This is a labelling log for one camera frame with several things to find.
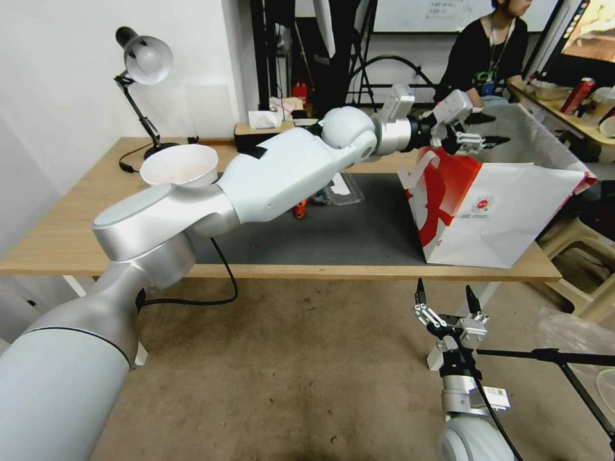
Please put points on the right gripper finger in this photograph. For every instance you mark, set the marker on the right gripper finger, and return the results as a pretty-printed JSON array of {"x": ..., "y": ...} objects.
[
  {"x": 475, "y": 302},
  {"x": 428, "y": 314}
]

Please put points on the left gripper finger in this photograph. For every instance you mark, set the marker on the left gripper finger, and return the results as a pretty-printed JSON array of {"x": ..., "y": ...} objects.
[
  {"x": 480, "y": 118},
  {"x": 492, "y": 141}
]

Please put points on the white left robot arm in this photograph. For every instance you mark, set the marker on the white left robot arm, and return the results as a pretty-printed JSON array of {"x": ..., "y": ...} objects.
[{"x": 288, "y": 163}]

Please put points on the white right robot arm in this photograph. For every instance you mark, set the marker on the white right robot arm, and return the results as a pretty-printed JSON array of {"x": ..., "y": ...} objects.
[{"x": 461, "y": 439}]

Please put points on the white red paper delivery bag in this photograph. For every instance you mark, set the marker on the white red paper delivery bag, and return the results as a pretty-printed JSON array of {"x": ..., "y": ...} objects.
[{"x": 504, "y": 216}]

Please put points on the clear disposable takeout box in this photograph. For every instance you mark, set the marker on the clear disposable takeout box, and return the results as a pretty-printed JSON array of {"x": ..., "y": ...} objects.
[{"x": 347, "y": 191}]

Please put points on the black box with wooden lid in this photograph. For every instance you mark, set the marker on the black box with wooden lid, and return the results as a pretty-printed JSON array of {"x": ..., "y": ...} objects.
[{"x": 250, "y": 137}]

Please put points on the wooden side desk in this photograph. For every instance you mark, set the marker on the wooden side desk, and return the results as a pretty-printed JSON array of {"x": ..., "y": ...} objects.
[{"x": 543, "y": 109}]

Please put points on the person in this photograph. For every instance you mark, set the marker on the person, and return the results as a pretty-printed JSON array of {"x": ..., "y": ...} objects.
[{"x": 480, "y": 53}]

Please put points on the clear food container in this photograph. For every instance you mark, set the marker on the clear food container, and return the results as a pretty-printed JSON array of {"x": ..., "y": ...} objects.
[{"x": 547, "y": 90}]

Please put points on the black tripod stand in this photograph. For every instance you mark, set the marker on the black tripod stand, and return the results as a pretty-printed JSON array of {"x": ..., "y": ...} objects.
[{"x": 543, "y": 354}]

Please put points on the red drink can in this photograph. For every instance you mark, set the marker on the red drink can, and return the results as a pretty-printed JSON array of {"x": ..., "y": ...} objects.
[{"x": 579, "y": 93}]

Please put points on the beige plastic stool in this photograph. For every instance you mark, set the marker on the beige plastic stool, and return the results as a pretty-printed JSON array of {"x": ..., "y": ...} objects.
[{"x": 591, "y": 288}]

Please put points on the black table mat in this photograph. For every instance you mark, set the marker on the black table mat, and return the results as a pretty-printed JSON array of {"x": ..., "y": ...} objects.
[{"x": 336, "y": 235}]

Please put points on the dark display screen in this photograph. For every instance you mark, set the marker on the dark display screen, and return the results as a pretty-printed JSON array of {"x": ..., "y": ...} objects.
[{"x": 591, "y": 33}]

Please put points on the white tissue pack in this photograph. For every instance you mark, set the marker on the white tissue pack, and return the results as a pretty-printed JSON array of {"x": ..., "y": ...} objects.
[{"x": 264, "y": 120}]

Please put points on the white paper bowl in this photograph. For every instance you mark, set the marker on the white paper bowl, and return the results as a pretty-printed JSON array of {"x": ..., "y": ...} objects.
[{"x": 178, "y": 165}]

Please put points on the white table leg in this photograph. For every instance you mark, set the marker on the white table leg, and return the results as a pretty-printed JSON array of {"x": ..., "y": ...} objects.
[
  {"x": 77, "y": 287},
  {"x": 139, "y": 353}
]

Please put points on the black silver desk lamp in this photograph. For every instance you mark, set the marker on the black silver desk lamp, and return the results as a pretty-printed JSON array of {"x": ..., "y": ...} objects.
[{"x": 146, "y": 60}]

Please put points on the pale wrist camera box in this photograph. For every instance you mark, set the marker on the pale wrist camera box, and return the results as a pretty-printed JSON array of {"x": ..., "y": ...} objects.
[
  {"x": 473, "y": 330},
  {"x": 454, "y": 103}
]

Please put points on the white wall board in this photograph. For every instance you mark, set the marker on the white wall board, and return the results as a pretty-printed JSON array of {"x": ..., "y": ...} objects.
[{"x": 423, "y": 14}]

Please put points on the black metal post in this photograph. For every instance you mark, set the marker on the black metal post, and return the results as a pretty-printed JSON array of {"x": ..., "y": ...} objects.
[{"x": 264, "y": 53}]

